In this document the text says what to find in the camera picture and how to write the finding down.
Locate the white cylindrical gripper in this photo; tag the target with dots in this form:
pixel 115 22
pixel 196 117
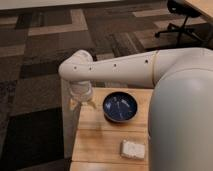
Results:
pixel 81 92

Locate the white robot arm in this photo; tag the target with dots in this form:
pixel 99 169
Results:
pixel 180 118

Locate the dark blue bowl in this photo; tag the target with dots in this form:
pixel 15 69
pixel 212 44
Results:
pixel 119 107

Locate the white sponge block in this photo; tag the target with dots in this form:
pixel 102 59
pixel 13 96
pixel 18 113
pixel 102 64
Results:
pixel 132 150

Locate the wooden desk corner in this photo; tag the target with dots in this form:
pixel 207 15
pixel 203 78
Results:
pixel 205 7

